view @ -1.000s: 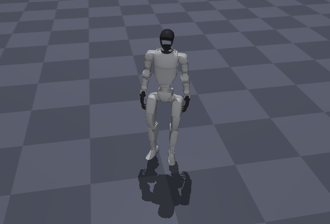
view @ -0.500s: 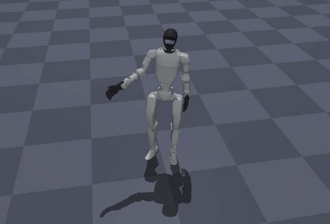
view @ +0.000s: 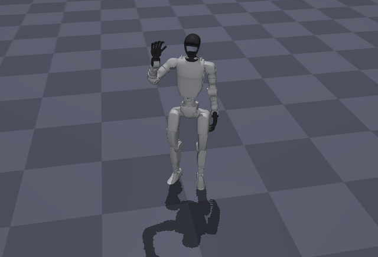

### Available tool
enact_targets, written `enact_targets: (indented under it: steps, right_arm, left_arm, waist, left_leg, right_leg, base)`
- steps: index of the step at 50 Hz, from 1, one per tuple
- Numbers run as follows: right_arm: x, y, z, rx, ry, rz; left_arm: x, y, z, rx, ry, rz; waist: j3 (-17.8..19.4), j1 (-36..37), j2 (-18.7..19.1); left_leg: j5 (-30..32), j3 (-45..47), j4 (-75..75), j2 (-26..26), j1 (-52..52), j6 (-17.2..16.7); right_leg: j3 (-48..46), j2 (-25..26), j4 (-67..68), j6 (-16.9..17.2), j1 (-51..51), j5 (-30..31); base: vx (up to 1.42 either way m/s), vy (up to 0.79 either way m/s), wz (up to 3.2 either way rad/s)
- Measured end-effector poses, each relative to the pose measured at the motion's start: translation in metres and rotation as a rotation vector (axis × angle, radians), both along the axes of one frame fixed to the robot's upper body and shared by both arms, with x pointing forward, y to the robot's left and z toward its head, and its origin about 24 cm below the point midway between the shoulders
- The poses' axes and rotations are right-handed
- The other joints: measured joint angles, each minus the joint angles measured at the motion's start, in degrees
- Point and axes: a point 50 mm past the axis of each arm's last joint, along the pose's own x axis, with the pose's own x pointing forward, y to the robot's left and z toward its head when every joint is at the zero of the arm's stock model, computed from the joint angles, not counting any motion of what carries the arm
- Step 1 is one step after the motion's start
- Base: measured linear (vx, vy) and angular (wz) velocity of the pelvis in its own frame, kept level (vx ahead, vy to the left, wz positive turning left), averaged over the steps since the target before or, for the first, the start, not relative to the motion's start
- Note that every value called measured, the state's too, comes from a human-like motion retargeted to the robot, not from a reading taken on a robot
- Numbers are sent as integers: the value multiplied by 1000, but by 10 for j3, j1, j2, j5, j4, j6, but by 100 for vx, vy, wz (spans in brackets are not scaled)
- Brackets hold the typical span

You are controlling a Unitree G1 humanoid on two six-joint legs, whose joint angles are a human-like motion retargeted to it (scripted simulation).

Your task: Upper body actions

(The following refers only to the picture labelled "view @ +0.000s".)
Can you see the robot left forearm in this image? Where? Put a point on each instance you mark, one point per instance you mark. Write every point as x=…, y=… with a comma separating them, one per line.
x=214, y=103

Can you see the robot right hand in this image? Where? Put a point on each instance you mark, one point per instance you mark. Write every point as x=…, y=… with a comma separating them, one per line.
x=156, y=51

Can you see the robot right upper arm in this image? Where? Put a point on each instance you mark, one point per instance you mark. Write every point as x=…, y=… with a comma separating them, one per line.
x=164, y=69

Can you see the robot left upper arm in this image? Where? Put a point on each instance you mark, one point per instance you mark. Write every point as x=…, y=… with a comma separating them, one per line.
x=210, y=69

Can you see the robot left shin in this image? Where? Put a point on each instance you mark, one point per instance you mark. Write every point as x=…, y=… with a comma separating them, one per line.
x=201, y=160

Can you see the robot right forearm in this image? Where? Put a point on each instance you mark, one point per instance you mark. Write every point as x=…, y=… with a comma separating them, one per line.
x=153, y=71

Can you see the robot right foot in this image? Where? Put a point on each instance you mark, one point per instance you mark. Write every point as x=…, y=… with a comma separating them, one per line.
x=174, y=177

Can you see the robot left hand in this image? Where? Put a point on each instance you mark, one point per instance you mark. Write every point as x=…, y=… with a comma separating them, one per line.
x=214, y=116

